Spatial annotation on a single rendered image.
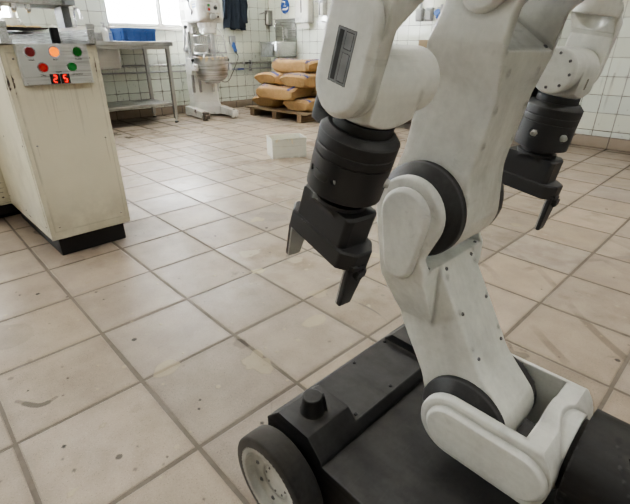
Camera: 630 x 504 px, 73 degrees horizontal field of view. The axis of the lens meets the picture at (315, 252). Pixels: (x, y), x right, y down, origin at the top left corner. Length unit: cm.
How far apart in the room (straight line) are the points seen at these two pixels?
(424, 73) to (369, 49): 9
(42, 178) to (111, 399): 106
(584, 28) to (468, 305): 47
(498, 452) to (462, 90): 50
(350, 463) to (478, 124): 59
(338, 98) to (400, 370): 70
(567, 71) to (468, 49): 23
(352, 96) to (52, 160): 174
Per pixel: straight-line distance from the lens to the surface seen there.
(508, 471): 74
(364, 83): 39
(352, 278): 52
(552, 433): 74
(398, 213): 63
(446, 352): 74
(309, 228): 52
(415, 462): 86
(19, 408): 138
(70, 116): 205
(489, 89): 59
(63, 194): 208
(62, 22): 291
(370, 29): 39
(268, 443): 83
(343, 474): 83
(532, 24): 71
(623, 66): 471
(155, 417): 120
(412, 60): 45
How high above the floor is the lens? 83
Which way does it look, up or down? 25 degrees down
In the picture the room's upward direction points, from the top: straight up
